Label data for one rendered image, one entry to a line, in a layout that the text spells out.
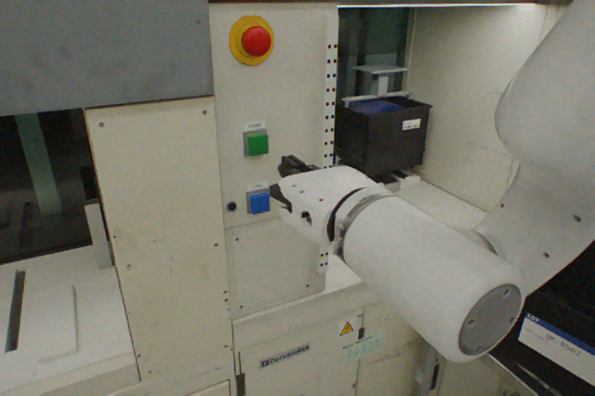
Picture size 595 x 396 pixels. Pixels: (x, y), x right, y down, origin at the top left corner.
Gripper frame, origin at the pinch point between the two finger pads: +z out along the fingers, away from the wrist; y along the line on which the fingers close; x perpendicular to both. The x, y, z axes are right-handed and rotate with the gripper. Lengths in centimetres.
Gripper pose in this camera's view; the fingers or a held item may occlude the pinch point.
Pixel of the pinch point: (293, 170)
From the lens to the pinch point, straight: 56.3
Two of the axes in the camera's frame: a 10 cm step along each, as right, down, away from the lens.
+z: -4.5, -3.8, 8.1
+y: 9.0, -1.9, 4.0
